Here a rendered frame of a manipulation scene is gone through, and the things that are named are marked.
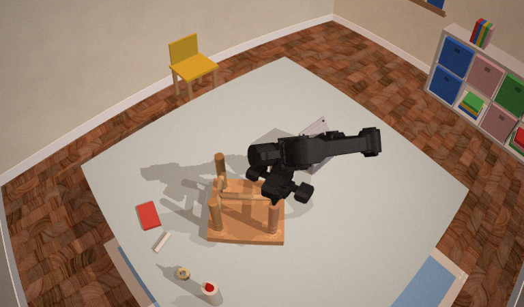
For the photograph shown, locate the tan wooden stool legs with crossbar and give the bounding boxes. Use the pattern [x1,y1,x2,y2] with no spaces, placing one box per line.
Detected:
[207,152,280,234]

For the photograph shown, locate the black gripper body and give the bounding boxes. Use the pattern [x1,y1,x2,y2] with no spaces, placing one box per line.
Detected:
[246,164,315,204]

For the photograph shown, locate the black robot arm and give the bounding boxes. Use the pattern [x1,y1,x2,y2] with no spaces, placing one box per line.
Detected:
[248,127,381,201]

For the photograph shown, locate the red rectangular block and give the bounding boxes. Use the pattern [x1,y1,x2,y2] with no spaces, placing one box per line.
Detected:
[136,201,162,231]

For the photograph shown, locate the orange-brown wooden stool seat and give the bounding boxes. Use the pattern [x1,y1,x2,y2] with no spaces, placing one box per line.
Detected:
[207,179,285,246]

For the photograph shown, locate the tan roll of masking tape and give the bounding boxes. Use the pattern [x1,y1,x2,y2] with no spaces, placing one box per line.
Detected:
[177,267,190,280]

